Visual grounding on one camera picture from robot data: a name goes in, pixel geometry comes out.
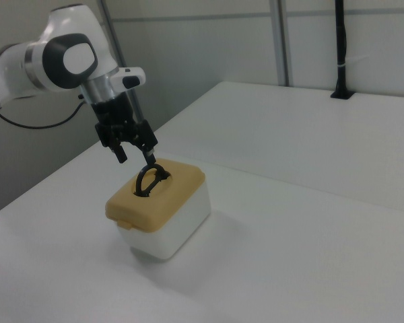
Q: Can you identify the grey partition post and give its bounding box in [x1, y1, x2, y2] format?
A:
[98, 0, 147, 124]
[273, 0, 291, 87]

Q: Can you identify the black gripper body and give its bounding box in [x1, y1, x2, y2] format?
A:
[90, 93, 158, 151]

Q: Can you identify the white plastic tool case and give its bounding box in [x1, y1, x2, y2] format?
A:
[115, 182, 212, 261]

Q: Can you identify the black pole with clamp base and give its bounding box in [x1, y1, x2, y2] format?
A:
[329, 0, 355, 101]

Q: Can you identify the tan lid with black handle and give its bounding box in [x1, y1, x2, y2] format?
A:
[104, 157, 206, 235]

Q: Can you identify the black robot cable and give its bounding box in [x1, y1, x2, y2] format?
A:
[0, 95, 88, 244]

